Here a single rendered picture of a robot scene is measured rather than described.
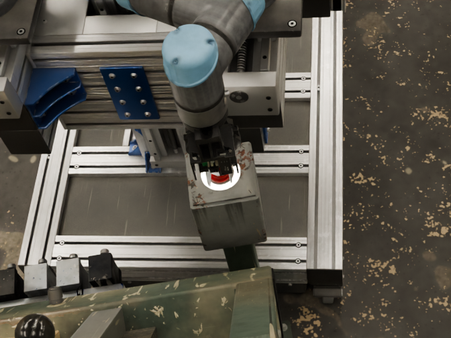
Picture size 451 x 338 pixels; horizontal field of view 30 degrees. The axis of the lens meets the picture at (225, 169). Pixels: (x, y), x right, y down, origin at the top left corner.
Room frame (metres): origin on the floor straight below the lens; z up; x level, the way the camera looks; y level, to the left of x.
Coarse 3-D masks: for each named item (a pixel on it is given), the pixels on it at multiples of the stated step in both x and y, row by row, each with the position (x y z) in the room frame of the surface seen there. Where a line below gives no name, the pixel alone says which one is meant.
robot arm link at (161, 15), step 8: (120, 0) 0.90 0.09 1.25; (128, 0) 0.89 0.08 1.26; (136, 0) 0.89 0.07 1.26; (144, 0) 0.88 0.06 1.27; (152, 0) 0.87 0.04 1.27; (160, 0) 0.86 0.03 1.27; (168, 0) 0.86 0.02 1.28; (128, 8) 0.90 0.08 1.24; (136, 8) 0.88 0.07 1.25; (144, 8) 0.87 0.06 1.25; (152, 8) 0.87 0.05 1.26; (160, 8) 0.86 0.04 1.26; (168, 8) 0.85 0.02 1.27; (144, 16) 0.89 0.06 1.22; (152, 16) 0.87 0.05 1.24; (160, 16) 0.86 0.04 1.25; (168, 16) 0.85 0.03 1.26; (168, 24) 0.85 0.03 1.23
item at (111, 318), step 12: (96, 312) 0.58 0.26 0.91; (108, 312) 0.57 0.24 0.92; (120, 312) 0.56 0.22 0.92; (84, 324) 0.53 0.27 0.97; (96, 324) 0.52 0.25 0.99; (108, 324) 0.51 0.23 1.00; (120, 324) 0.54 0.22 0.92; (72, 336) 0.49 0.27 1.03; (84, 336) 0.49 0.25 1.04; (96, 336) 0.48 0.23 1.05; (108, 336) 0.49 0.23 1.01; (120, 336) 0.52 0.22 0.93
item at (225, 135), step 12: (228, 120) 0.77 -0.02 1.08; (192, 132) 0.75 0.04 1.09; (204, 132) 0.72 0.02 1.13; (216, 132) 0.70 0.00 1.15; (228, 132) 0.74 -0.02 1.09; (192, 144) 0.73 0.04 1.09; (204, 144) 0.72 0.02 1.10; (216, 144) 0.72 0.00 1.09; (228, 144) 0.72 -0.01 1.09; (192, 156) 0.71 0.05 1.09; (204, 156) 0.70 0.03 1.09; (216, 156) 0.70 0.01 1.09; (228, 156) 0.70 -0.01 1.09; (192, 168) 0.70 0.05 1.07; (204, 168) 0.71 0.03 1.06; (216, 168) 0.70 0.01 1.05; (228, 168) 0.70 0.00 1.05
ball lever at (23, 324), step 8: (24, 320) 0.34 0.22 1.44; (32, 320) 0.34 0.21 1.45; (40, 320) 0.34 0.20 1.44; (48, 320) 0.34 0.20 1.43; (16, 328) 0.34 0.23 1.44; (24, 328) 0.33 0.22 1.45; (32, 328) 0.33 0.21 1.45; (40, 328) 0.33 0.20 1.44; (48, 328) 0.33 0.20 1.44; (16, 336) 0.33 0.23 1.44; (24, 336) 0.33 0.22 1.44; (32, 336) 0.32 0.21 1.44; (40, 336) 0.32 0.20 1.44; (48, 336) 0.32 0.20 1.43
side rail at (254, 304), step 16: (240, 288) 0.54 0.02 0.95; (256, 288) 0.53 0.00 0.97; (272, 288) 0.52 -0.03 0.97; (240, 304) 0.47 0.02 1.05; (256, 304) 0.46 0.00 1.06; (272, 304) 0.45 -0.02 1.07; (240, 320) 0.42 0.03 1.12; (256, 320) 0.41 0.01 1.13; (272, 320) 0.40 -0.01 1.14; (240, 336) 0.37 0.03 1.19; (256, 336) 0.36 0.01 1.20; (272, 336) 0.36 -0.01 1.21
